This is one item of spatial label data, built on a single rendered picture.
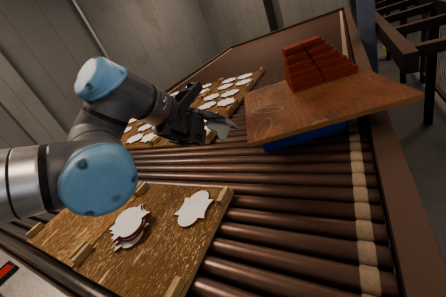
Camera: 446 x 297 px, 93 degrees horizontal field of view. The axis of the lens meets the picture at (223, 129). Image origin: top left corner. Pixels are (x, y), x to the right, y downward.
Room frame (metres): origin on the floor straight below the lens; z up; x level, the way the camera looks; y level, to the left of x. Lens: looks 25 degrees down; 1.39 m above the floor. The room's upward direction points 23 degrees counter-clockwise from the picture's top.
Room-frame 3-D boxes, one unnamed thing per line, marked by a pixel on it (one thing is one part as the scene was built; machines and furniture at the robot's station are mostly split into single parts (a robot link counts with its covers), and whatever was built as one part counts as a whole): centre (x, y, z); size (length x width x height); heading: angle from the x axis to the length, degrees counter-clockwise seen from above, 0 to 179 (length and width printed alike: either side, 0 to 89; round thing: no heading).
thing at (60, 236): (0.76, 0.65, 0.93); 0.41 x 0.35 x 0.02; 54
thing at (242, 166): (0.99, 0.45, 0.90); 1.95 x 0.05 x 0.05; 55
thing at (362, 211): (0.86, 0.54, 0.90); 1.95 x 0.05 x 0.05; 55
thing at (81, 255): (0.52, 0.55, 0.95); 0.06 x 0.02 x 0.03; 144
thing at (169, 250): (0.51, 0.31, 0.93); 0.41 x 0.35 x 0.02; 54
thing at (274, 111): (0.77, -0.36, 1.03); 0.50 x 0.50 x 0.02; 76
